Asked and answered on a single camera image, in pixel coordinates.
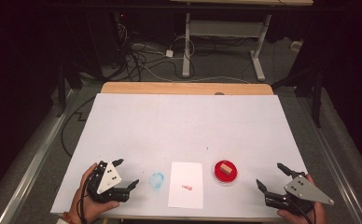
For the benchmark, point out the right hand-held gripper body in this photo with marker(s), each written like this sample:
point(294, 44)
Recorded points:
point(306, 191)

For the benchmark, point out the silver metal floor rail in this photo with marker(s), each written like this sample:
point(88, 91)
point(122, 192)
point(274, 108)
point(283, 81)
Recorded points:
point(334, 161)
point(30, 168)

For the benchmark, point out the white metal desk frame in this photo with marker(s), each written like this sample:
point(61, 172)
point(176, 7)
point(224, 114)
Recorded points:
point(225, 29)

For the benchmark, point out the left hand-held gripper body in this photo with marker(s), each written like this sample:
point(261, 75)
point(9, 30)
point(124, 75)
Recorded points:
point(109, 182)

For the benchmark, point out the white paper sheet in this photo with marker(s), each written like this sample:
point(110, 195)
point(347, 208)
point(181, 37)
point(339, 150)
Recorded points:
point(185, 177)

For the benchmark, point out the large white table mat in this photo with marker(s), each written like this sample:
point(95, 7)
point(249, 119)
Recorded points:
point(176, 124)

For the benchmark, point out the white power adapter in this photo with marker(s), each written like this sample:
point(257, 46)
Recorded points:
point(169, 53)

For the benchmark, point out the person's left hand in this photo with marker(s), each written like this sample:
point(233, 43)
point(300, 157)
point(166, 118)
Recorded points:
point(90, 208)

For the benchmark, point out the round red ink pad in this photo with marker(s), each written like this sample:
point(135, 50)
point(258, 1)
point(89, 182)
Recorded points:
point(219, 178)

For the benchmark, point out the person's right hand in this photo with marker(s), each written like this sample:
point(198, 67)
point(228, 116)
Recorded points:
point(319, 214)

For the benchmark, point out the small wooden stamp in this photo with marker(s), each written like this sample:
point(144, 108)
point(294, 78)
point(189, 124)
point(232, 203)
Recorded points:
point(226, 169)

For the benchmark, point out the black stand leg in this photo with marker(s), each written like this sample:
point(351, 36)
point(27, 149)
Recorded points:
point(61, 90)
point(316, 96)

